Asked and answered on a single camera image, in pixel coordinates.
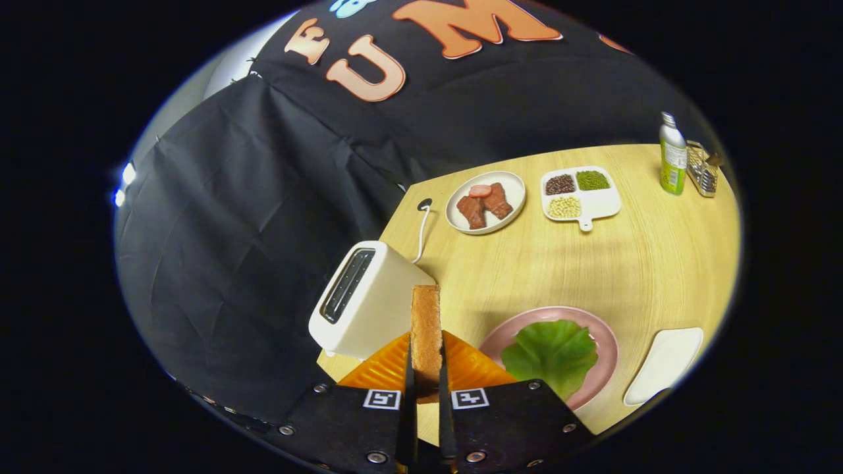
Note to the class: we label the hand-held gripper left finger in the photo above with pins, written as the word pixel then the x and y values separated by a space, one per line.
pixel 409 428

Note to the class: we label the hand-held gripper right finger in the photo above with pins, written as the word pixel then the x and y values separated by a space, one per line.
pixel 446 428

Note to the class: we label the brown toast slice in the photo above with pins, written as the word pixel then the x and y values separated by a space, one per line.
pixel 427 336

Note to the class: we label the green lettuce leaf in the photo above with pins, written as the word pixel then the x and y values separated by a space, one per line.
pixel 550 355

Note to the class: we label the pink plate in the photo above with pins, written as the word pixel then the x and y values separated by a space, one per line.
pixel 504 334

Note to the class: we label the white toaster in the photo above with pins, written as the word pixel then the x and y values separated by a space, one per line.
pixel 382 309

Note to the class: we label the brown meat piece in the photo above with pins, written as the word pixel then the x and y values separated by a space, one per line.
pixel 471 212
pixel 498 201

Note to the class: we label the white oblong plate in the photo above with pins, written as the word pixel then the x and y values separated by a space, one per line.
pixel 665 362

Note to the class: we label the pink sausage slice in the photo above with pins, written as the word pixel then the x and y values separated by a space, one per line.
pixel 481 191

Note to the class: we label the yellow soybeans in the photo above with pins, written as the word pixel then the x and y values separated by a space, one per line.
pixel 564 207

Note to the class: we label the grey round plate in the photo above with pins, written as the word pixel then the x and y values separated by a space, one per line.
pixel 510 184

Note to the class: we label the black backdrop cloth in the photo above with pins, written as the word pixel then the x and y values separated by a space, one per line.
pixel 230 230

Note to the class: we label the dark red beans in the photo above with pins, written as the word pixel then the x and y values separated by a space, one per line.
pixel 560 184

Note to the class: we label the white divided dish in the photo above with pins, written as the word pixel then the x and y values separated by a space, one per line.
pixel 602 204

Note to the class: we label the green mung beans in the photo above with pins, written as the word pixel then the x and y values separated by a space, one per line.
pixel 593 180

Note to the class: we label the green label metal bottle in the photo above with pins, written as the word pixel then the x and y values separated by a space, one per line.
pixel 673 164

